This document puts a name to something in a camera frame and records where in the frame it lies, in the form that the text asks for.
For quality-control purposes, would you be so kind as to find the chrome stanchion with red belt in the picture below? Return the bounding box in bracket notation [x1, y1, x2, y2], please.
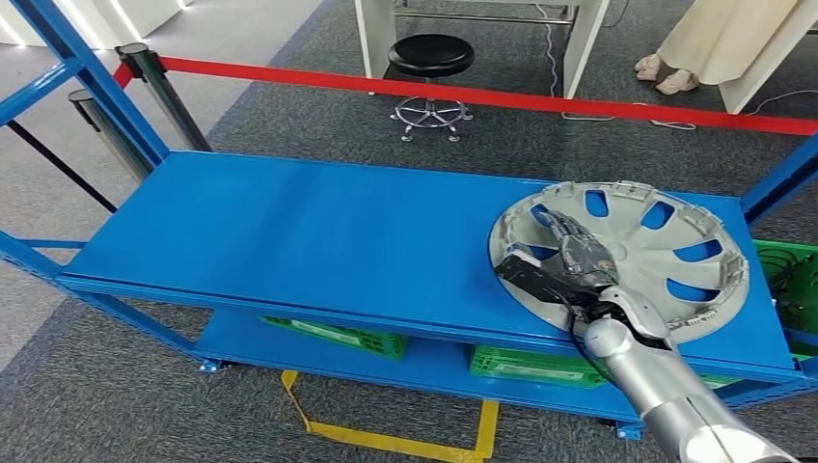
[115, 42, 213, 153]

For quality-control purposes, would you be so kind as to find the black barrier belt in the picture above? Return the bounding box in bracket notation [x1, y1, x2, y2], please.
[5, 119, 120, 214]

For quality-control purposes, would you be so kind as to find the red barrier belt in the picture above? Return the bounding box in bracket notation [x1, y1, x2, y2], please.
[111, 56, 818, 137]

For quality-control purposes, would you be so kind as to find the green plastic crate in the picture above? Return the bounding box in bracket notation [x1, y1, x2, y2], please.
[468, 344, 610, 391]
[259, 314, 408, 361]
[696, 374, 744, 391]
[752, 239, 818, 337]

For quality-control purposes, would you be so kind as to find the grey plastic wheel cover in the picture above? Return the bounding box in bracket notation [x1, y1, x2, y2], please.
[487, 180, 750, 345]

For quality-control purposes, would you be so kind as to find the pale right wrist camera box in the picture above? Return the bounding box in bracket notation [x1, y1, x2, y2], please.
[504, 245, 546, 265]

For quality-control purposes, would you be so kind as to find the white floor cable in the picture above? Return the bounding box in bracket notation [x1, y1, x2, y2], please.
[535, 3, 699, 132]
[744, 89, 818, 118]

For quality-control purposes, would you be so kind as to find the black round stool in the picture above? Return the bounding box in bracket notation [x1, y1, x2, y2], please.
[388, 33, 477, 144]

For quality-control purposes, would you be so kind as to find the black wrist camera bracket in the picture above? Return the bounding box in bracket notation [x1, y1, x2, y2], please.
[493, 252, 602, 315]

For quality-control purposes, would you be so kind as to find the white desk frame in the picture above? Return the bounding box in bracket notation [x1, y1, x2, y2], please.
[353, 0, 612, 100]

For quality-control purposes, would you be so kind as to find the white desk side panel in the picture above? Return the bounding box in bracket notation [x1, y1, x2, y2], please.
[719, 0, 818, 117]

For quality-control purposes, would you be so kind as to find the blue metal shelf rack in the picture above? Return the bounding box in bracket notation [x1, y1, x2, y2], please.
[0, 0, 818, 442]

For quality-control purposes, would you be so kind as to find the person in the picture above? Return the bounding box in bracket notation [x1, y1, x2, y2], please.
[634, 0, 805, 97]

